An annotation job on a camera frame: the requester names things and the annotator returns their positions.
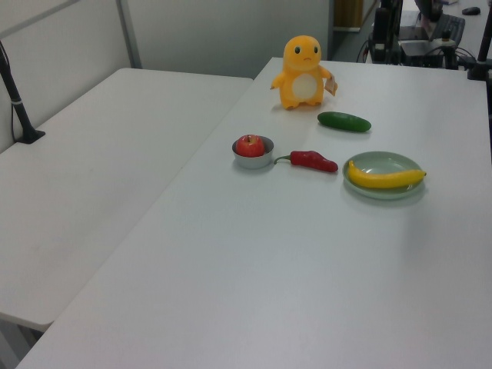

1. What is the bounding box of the yellow toy banana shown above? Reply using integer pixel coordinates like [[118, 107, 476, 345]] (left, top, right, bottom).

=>
[[347, 160, 427, 189]]

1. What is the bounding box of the pale green plastic plate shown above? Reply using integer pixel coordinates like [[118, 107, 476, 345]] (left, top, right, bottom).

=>
[[341, 151, 427, 200]]

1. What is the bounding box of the small round metal bowl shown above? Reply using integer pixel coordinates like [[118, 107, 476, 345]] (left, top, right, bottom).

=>
[[231, 137, 275, 170]]

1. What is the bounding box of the red toy apple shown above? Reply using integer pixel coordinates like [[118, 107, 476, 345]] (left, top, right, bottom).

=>
[[235, 134, 266, 158]]

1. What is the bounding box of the red toy chili pepper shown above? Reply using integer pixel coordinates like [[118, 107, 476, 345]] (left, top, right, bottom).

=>
[[273, 149, 339, 174]]

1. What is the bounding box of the green toy cucumber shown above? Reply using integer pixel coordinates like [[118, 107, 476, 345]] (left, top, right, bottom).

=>
[[317, 111, 373, 135]]

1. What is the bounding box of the orange plush dinosaur toy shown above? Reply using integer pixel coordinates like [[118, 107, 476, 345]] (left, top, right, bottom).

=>
[[270, 34, 339, 111]]

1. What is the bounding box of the brown wooden cabinet panel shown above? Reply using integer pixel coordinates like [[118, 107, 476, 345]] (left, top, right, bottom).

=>
[[333, 0, 364, 30]]

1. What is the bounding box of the black equipment rack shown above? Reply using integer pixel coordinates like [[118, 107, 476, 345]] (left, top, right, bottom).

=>
[[367, 0, 404, 65]]

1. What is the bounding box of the black flat box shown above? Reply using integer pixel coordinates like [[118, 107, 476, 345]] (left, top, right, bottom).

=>
[[399, 40, 458, 68]]

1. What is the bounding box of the black pole with white band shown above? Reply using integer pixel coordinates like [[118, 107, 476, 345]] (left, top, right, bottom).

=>
[[0, 38, 46, 145]]

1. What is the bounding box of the black computer keyboard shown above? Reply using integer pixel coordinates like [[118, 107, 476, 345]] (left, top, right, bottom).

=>
[[430, 14, 467, 42]]

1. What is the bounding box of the black camera stand pole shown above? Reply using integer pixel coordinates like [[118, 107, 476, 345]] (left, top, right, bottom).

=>
[[467, 22, 492, 81]]

